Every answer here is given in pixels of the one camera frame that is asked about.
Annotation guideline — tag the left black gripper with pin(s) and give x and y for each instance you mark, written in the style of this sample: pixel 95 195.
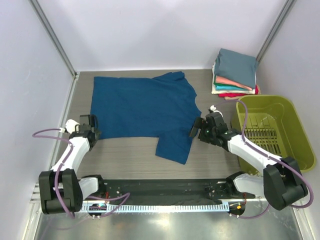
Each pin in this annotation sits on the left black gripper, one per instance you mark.
pixel 95 130

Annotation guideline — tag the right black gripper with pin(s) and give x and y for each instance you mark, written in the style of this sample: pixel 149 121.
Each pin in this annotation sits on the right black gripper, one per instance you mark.
pixel 198 123

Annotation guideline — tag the blue t shirt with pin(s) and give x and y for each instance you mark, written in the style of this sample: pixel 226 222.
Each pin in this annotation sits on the blue t shirt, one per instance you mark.
pixel 162 107

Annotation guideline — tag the olive green plastic basket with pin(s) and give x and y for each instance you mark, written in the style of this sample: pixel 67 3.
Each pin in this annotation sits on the olive green plastic basket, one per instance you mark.
pixel 272 123

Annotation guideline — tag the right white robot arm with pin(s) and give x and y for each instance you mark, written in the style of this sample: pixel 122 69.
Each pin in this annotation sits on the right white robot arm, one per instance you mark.
pixel 281 181

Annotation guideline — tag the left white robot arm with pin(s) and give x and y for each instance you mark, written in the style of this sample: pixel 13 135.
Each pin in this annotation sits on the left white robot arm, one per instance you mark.
pixel 60 189

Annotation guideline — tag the red folded t shirt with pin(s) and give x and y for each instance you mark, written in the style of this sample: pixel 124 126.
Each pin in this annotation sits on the red folded t shirt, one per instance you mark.
pixel 236 95

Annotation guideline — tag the teal folded t shirt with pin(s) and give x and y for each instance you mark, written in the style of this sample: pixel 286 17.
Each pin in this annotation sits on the teal folded t shirt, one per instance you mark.
pixel 228 88

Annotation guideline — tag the salmon folded t shirt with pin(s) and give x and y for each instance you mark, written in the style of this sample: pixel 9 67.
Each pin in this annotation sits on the salmon folded t shirt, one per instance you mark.
pixel 225 81

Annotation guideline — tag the grey-blue folded t shirt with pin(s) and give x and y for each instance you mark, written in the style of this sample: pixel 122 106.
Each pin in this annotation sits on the grey-blue folded t shirt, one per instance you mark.
pixel 236 67

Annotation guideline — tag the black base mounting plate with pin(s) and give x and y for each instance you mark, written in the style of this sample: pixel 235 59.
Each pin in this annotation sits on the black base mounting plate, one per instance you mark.
pixel 172 192

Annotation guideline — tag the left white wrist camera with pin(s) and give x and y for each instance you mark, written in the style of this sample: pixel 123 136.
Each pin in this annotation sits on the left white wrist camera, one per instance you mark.
pixel 70 127

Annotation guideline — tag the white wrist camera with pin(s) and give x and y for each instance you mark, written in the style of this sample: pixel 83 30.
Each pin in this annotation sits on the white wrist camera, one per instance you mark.
pixel 70 127
pixel 213 109

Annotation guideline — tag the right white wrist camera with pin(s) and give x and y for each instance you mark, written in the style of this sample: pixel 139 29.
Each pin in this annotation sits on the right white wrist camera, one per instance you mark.
pixel 213 109

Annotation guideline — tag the perforated metal cable rail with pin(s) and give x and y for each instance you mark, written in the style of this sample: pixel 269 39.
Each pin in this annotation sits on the perforated metal cable rail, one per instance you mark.
pixel 100 208

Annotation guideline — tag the left aluminium frame post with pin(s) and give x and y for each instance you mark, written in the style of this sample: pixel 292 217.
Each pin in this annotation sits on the left aluminium frame post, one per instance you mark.
pixel 52 35

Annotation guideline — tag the aluminium frame post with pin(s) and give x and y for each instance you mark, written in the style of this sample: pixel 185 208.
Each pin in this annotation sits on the aluminium frame post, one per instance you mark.
pixel 279 21
pixel 52 35

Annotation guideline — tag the right aluminium frame post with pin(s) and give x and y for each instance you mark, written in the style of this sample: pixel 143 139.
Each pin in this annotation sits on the right aluminium frame post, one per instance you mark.
pixel 279 21

